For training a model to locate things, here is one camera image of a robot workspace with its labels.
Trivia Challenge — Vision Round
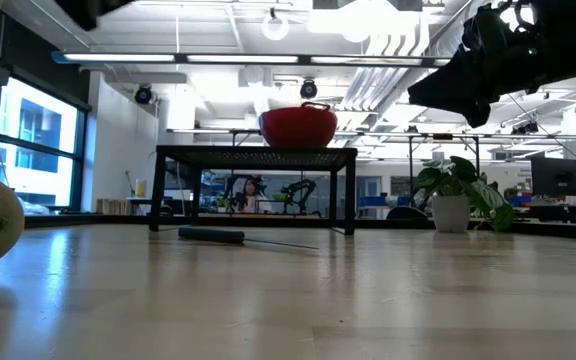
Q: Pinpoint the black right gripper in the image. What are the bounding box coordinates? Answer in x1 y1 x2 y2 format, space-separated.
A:
407 2 552 129

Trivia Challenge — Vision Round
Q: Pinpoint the red plastic colander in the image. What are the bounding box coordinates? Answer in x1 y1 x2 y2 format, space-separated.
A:
258 101 339 149

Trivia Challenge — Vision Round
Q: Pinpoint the variegated green potted plant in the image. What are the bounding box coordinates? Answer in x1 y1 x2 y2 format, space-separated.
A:
416 155 517 235

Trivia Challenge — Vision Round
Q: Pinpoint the black computer monitor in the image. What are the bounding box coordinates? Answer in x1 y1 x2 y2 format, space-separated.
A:
530 156 576 197

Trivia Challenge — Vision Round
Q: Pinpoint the black office desk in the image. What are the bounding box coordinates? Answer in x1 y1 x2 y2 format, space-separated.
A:
517 202 576 224

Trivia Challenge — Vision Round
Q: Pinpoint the black perforated metal shelf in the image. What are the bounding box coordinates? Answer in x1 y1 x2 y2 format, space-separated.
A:
148 145 359 236

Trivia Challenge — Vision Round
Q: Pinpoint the person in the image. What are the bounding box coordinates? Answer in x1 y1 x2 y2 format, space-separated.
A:
240 177 273 214

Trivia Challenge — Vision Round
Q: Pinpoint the black beam with light strips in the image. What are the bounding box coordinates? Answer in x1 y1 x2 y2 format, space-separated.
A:
51 49 452 69

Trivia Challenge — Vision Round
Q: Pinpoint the black-handled kitchen knife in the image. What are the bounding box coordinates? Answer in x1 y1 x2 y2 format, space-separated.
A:
177 227 322 251

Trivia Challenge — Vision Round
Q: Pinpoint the blue window frame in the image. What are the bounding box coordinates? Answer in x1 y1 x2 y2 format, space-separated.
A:
0 69 90 214

